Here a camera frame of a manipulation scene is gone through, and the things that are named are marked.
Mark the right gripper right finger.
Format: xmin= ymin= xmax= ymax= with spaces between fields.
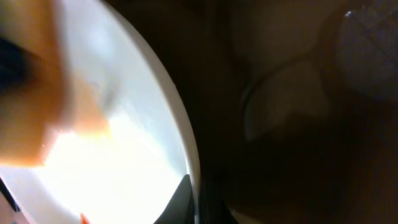
xmin=199 ymin=180 xmax=238 ymax=224

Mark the brown serving tray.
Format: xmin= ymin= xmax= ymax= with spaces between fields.
xmin=111 ymin=0 xmax=397 ymax=223

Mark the white plate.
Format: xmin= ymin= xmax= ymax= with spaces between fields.
xmin=1 ymin=0 xmax=200 ymax=223

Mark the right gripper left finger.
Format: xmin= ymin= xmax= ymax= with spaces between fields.
xmin=154 ymin=174 xmax=195 ymax=224

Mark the green and yellow sponge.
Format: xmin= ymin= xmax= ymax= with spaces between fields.
xmin=1 ymin=0 xmax=109 ymax=167

